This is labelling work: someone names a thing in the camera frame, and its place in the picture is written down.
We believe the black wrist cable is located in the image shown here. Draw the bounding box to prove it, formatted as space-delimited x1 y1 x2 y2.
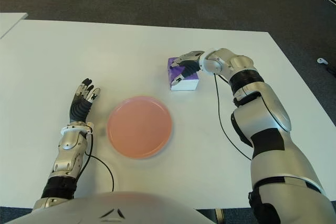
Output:
78 131 115 192
214 73 253 161

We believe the round pink plate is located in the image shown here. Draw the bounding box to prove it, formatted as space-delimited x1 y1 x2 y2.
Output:
106 95 174 159

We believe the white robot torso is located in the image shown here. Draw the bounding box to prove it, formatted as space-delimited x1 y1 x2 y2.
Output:
10 191 253 224

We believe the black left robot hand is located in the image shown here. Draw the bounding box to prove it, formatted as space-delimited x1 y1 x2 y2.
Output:
68 78 102 124

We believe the purple tissue paper pack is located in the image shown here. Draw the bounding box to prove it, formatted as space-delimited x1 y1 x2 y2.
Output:
167 56 200 93

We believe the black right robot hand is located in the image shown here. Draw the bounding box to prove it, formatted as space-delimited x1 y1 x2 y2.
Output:
169 50 205 84

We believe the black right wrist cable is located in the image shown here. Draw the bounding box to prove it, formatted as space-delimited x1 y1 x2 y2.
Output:
214 73 253 161

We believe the white side table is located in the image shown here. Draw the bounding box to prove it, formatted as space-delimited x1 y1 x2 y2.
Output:
0 12 28 39

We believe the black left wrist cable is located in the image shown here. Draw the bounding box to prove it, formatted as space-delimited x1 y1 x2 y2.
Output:
78 131 115 192

